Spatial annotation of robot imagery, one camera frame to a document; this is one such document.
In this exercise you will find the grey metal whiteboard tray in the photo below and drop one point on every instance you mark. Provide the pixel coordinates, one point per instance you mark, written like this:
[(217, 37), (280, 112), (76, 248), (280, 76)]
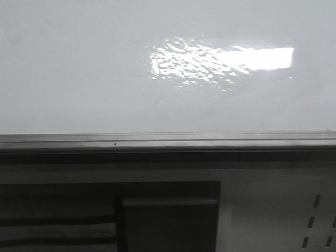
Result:
[(166, 147)]

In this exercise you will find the dark grey cabinet panel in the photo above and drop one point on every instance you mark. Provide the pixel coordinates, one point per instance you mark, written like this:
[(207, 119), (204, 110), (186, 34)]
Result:
[(171, 225)]

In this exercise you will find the dark slatted frame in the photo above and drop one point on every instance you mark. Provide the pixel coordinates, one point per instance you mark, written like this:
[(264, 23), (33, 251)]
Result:
[(81, 217)]

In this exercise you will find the white whiteboard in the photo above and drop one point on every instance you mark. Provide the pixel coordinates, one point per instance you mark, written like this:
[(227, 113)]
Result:
[(167, 66)]

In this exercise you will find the white perforated metal panel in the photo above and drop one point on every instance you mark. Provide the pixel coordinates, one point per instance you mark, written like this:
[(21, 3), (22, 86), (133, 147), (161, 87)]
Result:
[(277, 210)]

